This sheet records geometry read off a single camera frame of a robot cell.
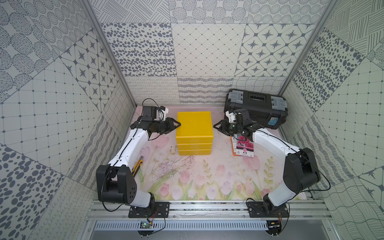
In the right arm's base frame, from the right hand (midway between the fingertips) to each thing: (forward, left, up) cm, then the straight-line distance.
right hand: (216, 128), depth 86 cm
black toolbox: (+16, -34, -1) cm, 38 cm away
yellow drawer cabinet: (-9, +12, +5) cm, 16 cm away
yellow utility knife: (-18, +48, -15) cm, 53 cm away
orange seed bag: (+1, -13, -15) cm, 20 cm away
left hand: (-1, +22, +6) cm, 23 cm away
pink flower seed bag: (-2, -20, -17) cm, 26 cm away
